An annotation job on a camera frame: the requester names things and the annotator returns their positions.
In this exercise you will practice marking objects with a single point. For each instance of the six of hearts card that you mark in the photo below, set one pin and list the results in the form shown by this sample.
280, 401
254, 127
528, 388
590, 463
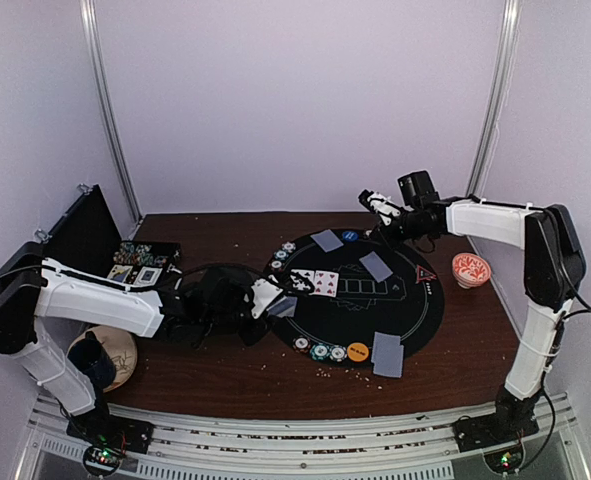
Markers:
325, 283

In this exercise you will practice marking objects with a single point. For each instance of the face-up playing card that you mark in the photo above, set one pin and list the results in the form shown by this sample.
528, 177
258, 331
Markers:
302, 280

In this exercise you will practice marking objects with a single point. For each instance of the round black poker mat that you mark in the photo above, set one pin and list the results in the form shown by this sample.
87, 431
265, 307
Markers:
362, 306

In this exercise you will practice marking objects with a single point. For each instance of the blue cream 10 chip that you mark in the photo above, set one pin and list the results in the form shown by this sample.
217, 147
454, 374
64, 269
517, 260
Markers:
289, 247
337, 353

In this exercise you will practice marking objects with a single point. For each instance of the yellow big blind button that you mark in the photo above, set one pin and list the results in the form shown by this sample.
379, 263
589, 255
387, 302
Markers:
358, 352

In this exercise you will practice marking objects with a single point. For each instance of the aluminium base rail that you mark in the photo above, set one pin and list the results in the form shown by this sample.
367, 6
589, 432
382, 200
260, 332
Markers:
413, 446

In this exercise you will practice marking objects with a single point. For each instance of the aluminium frame post left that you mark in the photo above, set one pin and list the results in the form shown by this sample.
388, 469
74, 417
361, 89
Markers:
92, 36

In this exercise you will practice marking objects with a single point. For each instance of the blue-backed playing card box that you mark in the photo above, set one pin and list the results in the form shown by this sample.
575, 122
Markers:
119, 273

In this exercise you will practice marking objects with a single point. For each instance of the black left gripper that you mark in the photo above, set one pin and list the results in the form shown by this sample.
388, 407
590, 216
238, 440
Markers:
252, 337

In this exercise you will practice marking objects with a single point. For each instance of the aluminium frame post right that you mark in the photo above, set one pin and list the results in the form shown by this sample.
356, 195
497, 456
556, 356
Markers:
498, 93

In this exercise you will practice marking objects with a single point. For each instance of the red white patterned bowl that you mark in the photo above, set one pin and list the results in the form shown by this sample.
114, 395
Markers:
470, 270

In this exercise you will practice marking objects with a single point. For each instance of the red triangular all-in marker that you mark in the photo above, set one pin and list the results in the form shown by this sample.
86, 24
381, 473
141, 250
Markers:
424, 275

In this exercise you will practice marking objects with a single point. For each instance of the dark blue mug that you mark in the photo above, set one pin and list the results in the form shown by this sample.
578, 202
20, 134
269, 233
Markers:
90, 357

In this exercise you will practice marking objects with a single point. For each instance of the single blue-backed playing card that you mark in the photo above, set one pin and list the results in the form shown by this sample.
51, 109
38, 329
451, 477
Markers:
327, 240

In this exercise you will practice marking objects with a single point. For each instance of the blue green 50 chip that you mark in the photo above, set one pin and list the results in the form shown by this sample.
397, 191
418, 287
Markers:
319, 352
281, 255

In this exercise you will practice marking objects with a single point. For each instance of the white playing card box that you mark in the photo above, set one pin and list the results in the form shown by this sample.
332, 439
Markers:
147, 276

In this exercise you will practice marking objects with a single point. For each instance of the beige patterned plate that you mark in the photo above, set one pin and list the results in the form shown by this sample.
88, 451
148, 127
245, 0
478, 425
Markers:
121, 348

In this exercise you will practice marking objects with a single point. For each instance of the blue playing card deck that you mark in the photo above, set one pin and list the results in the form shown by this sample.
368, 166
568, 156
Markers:
285, 307

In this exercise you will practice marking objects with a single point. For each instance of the chips row in case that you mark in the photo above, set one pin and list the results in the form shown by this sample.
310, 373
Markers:
134, 254

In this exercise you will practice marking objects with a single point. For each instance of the five of diamonds card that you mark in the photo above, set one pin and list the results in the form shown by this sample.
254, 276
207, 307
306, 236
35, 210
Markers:
376, 267

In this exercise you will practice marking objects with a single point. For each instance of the black poker set case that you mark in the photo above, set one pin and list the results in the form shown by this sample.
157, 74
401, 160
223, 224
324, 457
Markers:
86, 237

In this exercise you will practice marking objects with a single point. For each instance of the aluminium frame post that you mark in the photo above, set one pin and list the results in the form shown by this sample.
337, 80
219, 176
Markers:
92, 36
498, 93

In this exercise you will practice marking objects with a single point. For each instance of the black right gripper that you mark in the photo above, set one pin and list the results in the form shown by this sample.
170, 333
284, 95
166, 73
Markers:
380, 234

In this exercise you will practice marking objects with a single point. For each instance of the blue small blind button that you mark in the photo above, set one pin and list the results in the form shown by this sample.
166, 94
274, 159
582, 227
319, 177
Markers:
350, 236

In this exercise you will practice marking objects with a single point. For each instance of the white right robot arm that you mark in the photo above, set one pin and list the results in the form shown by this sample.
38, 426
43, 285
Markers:
553, 269

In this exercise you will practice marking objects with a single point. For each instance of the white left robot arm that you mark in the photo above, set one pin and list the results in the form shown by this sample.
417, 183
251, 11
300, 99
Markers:
34, 287

